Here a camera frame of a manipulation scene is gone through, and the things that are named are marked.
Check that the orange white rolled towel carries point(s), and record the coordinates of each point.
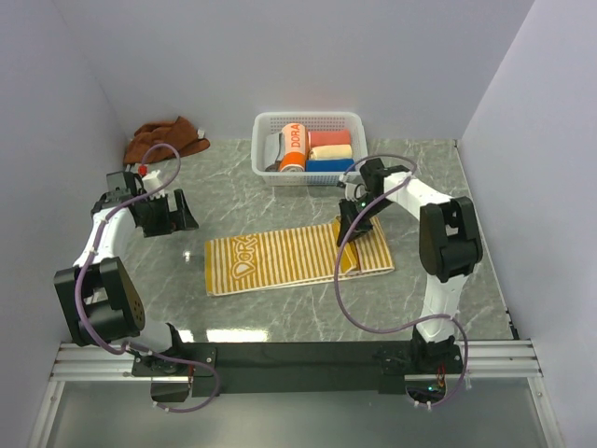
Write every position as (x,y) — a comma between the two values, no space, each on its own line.
(296,148)

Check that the black base beam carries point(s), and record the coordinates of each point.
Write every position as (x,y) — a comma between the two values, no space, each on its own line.
(381,366)

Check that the yellow striped Doraemon towel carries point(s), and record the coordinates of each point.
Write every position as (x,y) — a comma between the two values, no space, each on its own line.
(291,258)

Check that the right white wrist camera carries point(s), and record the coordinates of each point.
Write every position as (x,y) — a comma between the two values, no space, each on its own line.
(350,179)

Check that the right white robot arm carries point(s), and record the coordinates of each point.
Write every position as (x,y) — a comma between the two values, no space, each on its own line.
(449,247)

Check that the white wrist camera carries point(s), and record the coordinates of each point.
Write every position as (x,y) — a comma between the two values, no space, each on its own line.
(152,181)
(350,179)

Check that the cream rolled towel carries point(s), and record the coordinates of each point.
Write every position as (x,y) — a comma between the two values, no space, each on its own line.
(331,152)

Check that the aluminium rail frame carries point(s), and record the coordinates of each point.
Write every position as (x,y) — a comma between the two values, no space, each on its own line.
(96,399)

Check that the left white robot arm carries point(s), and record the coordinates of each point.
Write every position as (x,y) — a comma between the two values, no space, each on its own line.
(100,304)

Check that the grey rolled towel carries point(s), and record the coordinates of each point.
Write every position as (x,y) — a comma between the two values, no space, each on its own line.
(274,151)

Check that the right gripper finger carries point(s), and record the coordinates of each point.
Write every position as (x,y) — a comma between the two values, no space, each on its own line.
(348,214)
(362,228)

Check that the blue rolled towel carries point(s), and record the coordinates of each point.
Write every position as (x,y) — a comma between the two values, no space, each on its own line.
(329,166)

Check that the red rolled towel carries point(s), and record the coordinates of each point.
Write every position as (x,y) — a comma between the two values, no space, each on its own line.
(329,138)

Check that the brown crumpled towel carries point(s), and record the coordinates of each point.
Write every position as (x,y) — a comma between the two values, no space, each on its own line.
(179,133)

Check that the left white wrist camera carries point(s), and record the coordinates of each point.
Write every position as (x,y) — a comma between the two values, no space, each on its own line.
(152,181)

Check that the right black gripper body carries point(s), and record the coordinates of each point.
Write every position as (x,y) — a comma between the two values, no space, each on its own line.
(365,202)

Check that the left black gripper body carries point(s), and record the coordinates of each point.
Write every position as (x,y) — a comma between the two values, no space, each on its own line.
(156,219)

